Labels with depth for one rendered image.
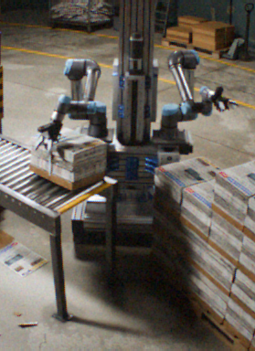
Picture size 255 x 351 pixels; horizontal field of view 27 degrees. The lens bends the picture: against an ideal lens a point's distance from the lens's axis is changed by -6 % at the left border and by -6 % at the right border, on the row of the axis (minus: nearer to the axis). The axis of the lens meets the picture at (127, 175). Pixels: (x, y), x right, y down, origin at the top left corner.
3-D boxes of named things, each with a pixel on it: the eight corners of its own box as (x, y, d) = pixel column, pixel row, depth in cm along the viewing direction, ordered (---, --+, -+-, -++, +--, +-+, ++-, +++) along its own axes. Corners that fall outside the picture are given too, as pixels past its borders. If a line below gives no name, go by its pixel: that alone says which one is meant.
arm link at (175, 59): (164, 47, 356) (188, 111, 344) (179, 47, 360) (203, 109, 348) (159, 56, 366) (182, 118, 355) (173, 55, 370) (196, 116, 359)
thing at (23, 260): (49, 261, 389) (49, 260, 389) (23, 278, 369) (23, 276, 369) (15, 241, 409) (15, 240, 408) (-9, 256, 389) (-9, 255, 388)
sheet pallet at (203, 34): (238, 53, 953) (239, 26, 927) (218, 59, 895) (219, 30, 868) (185, 39, 1017) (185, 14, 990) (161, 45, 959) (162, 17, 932)
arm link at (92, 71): (104, 69, 356) (95, 119, 325) (88, 68, 356) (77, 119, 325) (104, 56, 347) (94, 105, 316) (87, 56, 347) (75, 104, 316)
